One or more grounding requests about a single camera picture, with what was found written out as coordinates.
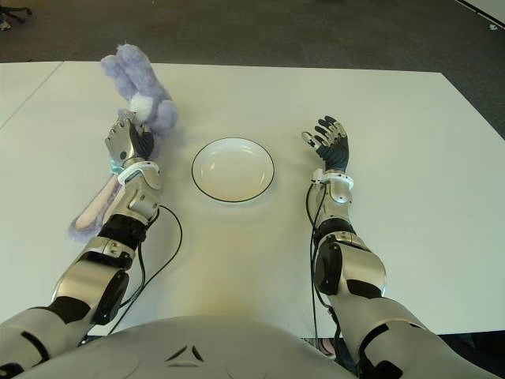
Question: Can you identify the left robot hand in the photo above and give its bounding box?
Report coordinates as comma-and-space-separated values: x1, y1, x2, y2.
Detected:
103, 110, 155, 167

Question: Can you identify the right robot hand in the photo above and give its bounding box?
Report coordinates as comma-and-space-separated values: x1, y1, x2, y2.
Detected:
301, 114, 351, 174

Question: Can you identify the purple plush bunny doll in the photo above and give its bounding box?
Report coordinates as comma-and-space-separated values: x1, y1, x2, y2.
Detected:
67, 43, 181, 242

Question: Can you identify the white plate black rim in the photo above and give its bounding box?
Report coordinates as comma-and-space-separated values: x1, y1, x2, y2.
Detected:
191, 137, 275, 205

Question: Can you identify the black office chair base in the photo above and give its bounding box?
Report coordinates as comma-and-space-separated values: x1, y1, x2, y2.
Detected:
0, 7, 33, 23

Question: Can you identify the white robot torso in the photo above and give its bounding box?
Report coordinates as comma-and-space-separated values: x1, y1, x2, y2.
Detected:
23, 314, 358, 379

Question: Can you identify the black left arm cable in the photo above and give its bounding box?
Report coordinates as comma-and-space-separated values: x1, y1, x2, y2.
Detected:
78, 205, 184, 344

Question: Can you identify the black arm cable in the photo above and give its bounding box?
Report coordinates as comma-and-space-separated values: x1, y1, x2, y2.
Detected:
78, 205, 184, 344
305, 185, 323, 340

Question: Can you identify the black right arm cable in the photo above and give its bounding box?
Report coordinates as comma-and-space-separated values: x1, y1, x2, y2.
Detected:
305, 185, 323, 340

